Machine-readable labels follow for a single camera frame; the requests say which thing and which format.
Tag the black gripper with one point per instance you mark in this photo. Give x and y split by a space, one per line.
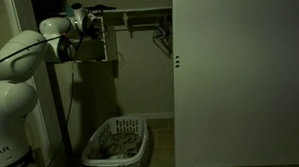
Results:
90 23

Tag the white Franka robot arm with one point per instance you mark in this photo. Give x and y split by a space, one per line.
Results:
8 102

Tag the white cubby shelf unit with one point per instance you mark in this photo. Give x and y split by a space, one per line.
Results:
111 42

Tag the white closet shelf board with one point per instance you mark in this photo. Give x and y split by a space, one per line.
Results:
142 9

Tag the black cloth bundle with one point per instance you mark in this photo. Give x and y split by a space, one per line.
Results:
103 7

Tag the teal container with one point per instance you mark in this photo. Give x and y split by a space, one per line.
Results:
68 11

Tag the wooden closet rod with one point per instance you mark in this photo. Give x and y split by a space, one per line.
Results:
141 25

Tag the white plastic hanger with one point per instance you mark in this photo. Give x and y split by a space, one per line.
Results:
162 37
169 40

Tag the black tripod pole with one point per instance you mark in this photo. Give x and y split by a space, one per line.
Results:
60 107

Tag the white baseboard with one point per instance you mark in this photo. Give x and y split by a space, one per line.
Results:
148 114

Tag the crumpled clothes pile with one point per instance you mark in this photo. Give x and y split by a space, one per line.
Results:
120 144

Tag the white plastic laundry basket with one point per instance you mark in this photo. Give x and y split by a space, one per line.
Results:
113 163

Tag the white sliding closet door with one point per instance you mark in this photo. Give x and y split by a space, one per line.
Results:
239 83

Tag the white rod bracket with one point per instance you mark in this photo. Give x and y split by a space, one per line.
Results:
126 19

